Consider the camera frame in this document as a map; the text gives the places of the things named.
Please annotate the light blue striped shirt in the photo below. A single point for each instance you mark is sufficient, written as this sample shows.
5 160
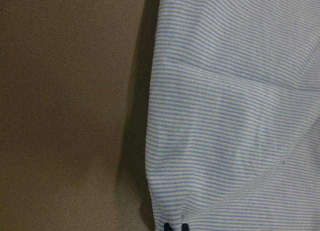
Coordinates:
233 128

